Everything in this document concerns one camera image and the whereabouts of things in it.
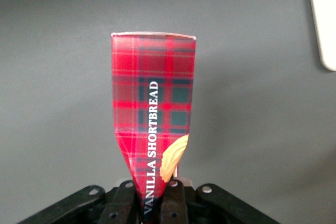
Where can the beige plastic tray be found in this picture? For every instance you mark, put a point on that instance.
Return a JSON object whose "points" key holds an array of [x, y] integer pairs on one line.
{"points": [[324, 19]]}

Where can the red tartan cookie box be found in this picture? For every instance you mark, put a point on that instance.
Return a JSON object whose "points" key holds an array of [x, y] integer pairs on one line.
{"points": [[155, 98]]}

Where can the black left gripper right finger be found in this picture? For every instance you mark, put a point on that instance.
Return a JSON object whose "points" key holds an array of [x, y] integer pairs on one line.
{"points": [[174, 205]]}

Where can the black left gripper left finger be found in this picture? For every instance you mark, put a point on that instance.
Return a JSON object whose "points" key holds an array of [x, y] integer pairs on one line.
{"points": [[120, 203]]}

